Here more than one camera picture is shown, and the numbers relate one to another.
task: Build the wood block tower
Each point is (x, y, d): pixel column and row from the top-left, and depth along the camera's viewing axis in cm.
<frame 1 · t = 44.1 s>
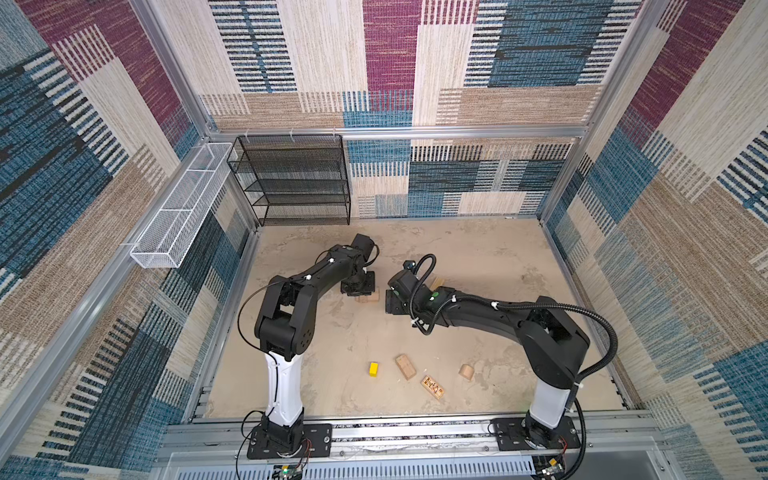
left hand: (367, 287, 97), fingers open
right hand: (400, 302, 90), fingers open
small yellow block: (373, 368, 85), point 2 cm above the table
wood block centre left: (374, 297, 93), point 8 cm above the table
wood block near front: (406, 367, 84), point 3 cm above the table
patterned wood block: (436, 390, 81), point 2 cm above the table
small wood cylinder block: (466, 371, 86), on the table

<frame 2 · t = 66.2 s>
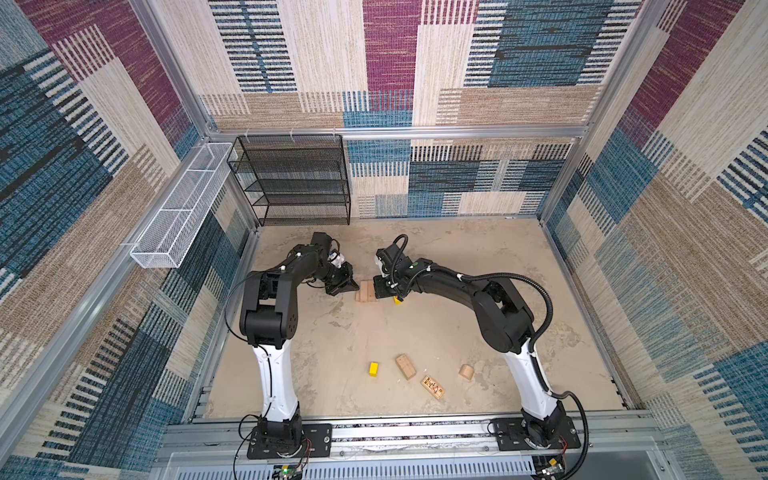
left hand: (360, 282, 98), fingers closed
right hand: (378, 292, 97), fingers closed
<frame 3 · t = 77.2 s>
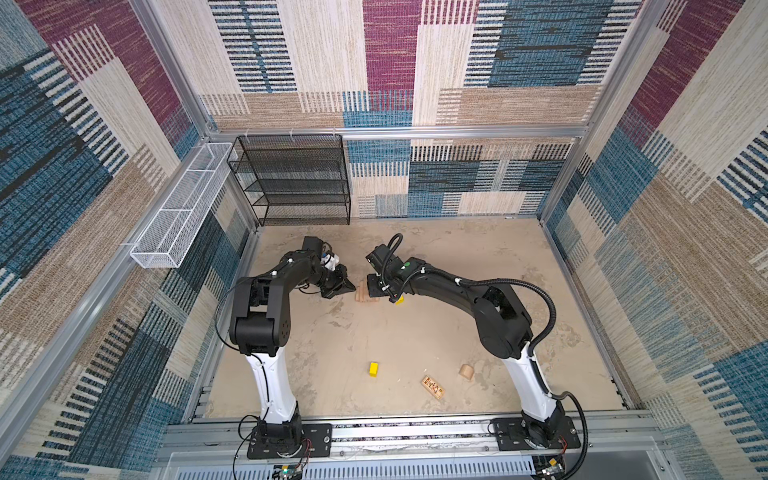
left hand: (355, 283, 96), fingers closed
right hand: (375, 290, 95), fingers closed
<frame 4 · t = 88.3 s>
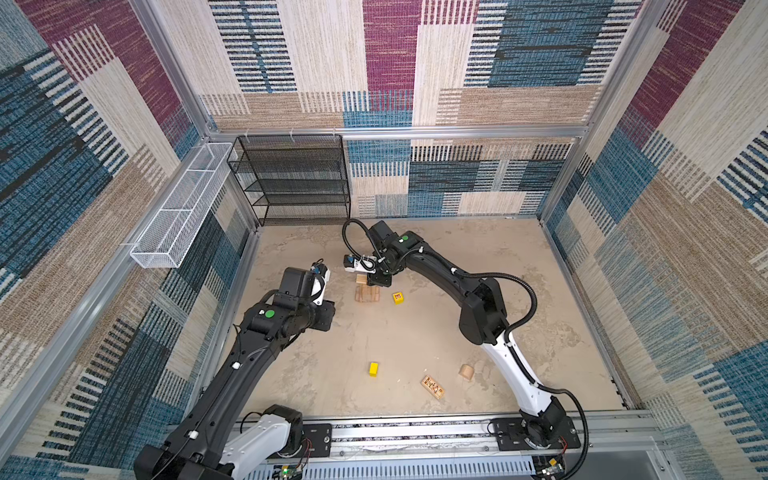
left hand: (326, 304, 77), fingers open
right hand: (374, 276, 96), fingers open
